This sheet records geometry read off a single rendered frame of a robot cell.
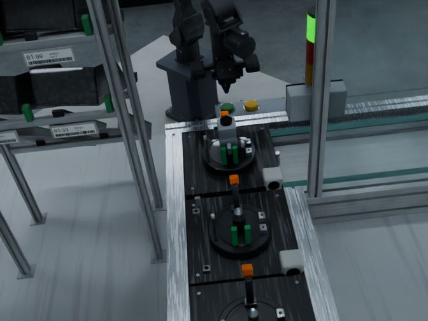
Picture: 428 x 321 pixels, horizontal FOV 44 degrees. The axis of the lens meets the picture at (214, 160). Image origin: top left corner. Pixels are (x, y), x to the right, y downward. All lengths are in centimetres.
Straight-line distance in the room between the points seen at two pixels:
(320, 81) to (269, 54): 256
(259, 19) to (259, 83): 225
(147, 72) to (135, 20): 231
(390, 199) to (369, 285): 22
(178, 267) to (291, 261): 24
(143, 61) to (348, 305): 120
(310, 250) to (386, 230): 25
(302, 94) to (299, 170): 34
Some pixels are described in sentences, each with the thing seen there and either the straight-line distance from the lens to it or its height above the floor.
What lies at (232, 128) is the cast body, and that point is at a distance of 127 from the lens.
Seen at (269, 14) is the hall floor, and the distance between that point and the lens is 411.
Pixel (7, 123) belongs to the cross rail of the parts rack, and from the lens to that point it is 105.
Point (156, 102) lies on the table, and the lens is 178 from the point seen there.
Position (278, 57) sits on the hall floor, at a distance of 358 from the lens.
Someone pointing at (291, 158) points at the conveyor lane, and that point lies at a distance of 144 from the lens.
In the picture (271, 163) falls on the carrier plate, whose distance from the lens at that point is 134.
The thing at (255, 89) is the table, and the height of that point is 86.
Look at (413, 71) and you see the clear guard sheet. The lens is 113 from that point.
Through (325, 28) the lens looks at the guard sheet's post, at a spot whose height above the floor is 140.
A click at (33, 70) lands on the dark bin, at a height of 137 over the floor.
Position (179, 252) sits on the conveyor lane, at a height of 96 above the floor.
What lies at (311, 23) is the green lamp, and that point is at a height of 140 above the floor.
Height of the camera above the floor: 189
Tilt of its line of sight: 42 degrees down
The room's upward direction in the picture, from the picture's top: 7 degrees counter-clockwise
